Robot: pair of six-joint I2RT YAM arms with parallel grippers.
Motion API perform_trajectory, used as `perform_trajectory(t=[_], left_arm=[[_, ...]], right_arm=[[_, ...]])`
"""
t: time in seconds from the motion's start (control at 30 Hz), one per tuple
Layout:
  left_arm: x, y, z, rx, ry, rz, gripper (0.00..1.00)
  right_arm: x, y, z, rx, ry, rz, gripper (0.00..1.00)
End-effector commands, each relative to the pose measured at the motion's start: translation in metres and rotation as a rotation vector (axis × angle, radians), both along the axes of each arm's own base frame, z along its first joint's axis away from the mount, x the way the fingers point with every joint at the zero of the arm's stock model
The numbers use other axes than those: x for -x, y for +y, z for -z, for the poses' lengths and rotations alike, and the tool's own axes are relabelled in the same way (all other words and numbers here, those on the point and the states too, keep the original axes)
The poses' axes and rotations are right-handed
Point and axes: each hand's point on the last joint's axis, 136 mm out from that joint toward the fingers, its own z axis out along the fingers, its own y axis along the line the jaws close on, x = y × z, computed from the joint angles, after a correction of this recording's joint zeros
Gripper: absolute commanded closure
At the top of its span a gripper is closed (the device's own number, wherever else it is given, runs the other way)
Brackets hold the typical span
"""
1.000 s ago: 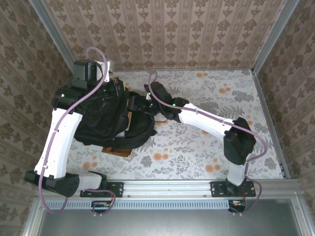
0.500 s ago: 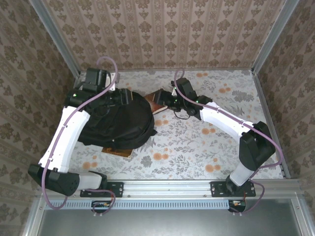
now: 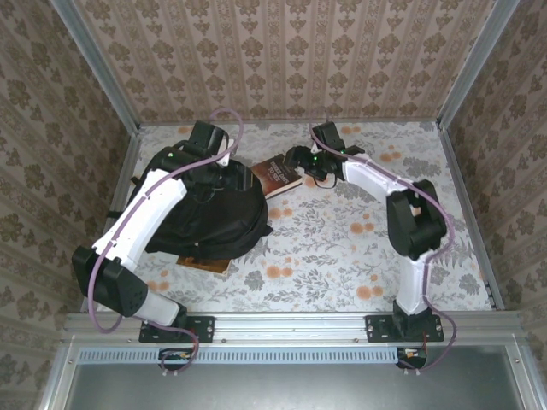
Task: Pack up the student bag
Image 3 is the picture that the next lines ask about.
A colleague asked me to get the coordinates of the grey metal sheet panel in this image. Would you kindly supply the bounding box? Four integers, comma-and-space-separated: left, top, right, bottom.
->
63, 362, 535, 410

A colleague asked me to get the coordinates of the aluminium frame post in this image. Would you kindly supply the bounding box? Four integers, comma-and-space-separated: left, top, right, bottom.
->
50, 0, 140, 133
438, 0, 521, 129

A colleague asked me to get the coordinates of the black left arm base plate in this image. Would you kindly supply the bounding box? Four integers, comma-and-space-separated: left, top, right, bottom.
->
138, 314, 215, 344

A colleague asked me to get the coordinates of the slotted grey cable duct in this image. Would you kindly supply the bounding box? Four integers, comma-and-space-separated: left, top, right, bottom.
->
76, 346, 428, 365

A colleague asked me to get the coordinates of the aluminium mounting rail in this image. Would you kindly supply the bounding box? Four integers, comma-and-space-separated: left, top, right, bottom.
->
63, 310, 525, 343

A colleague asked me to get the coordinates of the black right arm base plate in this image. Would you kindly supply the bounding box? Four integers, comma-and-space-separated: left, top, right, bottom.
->
365, 314, 445, 343

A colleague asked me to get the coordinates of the blue landscape cover book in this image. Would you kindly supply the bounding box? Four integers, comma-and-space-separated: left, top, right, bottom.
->
177, 254, 232, 278

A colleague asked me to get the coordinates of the thin aluminium frame rail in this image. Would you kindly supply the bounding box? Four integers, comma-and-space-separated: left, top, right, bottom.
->
136, 115, 444, 128

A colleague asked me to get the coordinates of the orange paperback book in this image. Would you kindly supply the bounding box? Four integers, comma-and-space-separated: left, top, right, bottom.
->
250, 152, 305, 200

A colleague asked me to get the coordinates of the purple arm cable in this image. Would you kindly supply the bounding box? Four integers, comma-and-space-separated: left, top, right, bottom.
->
308, 121, 458, 377
87, 107, 245, 379

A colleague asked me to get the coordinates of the aluminium frame side rail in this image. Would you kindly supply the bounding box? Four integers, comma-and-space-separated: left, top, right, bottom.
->
80, 123, 144, 313
435, 121, 508, 312

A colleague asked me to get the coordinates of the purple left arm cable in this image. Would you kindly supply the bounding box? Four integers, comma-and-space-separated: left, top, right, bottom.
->
87, 107, 245, 379

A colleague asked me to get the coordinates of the black backpack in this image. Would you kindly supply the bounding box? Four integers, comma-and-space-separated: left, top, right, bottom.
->
106, 147, 274, 261

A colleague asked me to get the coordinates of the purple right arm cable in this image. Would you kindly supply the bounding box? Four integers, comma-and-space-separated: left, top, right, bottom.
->
308, 121, 458, 377

